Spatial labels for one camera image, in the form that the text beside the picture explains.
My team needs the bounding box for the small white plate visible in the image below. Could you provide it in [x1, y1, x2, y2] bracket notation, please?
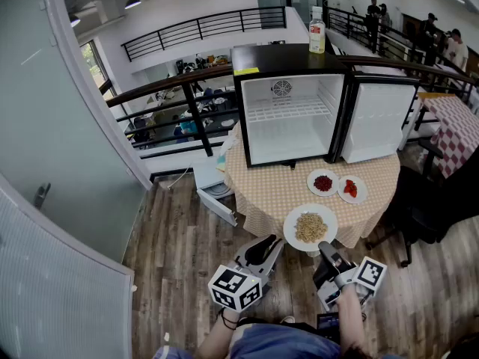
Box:
[337, 174, 368, 205]
[306, 168, 341, 197]

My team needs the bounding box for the round table with checkered cloth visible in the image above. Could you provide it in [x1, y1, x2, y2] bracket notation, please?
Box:
[223, 120, 401, 249]

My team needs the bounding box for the black wristband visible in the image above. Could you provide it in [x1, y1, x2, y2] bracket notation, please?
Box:
[219, 307, 240, 331]

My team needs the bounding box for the person's left forearm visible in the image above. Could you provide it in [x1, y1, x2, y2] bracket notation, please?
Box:
[196, 307, 244, 359]

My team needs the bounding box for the white power cable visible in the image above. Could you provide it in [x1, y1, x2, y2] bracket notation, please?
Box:
[166, 166, 192, 191]

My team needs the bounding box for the blue and white cloth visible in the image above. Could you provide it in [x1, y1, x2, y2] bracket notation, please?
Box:
[216, 132, 240, 174]

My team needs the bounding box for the red checkered tablecloth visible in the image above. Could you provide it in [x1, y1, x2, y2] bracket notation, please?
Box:
[421, 93, 479, 179]

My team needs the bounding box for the person's right forearm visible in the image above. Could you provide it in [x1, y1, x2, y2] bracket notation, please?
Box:
[334, 284, 367, 355]

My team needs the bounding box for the black metal railing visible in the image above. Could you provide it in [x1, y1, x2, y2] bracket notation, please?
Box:
[323, 4, 479, 89]
[120, 5, 287, 62]

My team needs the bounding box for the large white plate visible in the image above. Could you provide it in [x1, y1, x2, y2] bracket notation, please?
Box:
[283, 203, 339, 253]

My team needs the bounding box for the black office chair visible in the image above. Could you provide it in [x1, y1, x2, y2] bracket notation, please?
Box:
[364, 165, 479, 269]

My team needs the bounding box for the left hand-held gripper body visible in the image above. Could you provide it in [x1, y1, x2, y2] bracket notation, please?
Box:
[208, 254, 272, 313]

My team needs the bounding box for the frosted glass door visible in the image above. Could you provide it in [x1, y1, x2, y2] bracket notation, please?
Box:
[0, 0, 153, 265]

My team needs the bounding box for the black mini fridge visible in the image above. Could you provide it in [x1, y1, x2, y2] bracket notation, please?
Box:
[231, 43, 421, 170]

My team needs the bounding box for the black device with screen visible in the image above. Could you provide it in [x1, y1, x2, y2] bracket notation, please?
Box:
[317, 312, 341, 342]

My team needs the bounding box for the white cabinet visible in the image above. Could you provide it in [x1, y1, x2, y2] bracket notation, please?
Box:
[192, 155, 239, 227]

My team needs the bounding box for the wooden handrail black railing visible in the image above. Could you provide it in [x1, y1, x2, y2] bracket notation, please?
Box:
[106, 55, 479, 160]

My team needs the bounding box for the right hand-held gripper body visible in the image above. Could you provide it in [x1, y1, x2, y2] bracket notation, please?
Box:
[313, 256, 388, 313]

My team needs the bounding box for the clear bottle of yellow liquid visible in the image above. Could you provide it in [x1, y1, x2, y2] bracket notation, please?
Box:
[308, 5, 327, 55]

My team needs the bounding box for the ribbed glass panel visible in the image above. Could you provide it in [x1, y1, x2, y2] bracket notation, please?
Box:
[0, 185, 135, 359]

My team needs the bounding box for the large window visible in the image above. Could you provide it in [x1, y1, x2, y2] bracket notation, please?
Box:
[80, 41, 117, 100]

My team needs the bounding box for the person's blue clothing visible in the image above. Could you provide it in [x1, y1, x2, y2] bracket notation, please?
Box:
[153, 322, 375, 359]

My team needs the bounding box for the pile of dark red beans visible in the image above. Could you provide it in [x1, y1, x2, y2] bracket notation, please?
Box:
[313, 175, 334, 193]

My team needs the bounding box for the metal door handle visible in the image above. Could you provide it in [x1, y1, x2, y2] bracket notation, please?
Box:
[32, 182, 52, 211]

